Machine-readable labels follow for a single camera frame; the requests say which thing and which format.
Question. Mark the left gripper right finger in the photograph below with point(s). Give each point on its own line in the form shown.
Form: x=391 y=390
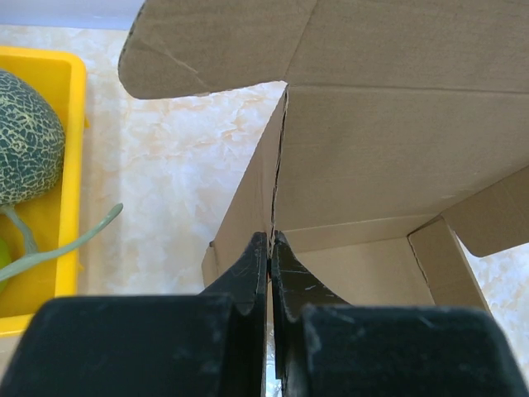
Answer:
x=327 y=347

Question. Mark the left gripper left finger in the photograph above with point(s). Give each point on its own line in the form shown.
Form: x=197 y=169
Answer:
x=208 y=344

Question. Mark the brown cardboard box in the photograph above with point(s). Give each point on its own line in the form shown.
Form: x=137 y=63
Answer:
x=399 y=143

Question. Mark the green lime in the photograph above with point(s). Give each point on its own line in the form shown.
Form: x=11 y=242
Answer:
x=5 y=260

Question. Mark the green melon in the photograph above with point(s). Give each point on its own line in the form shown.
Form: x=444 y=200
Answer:
x=32 y=161

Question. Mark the yellow plastic tray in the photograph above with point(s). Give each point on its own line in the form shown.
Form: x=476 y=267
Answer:
x=61 y=78

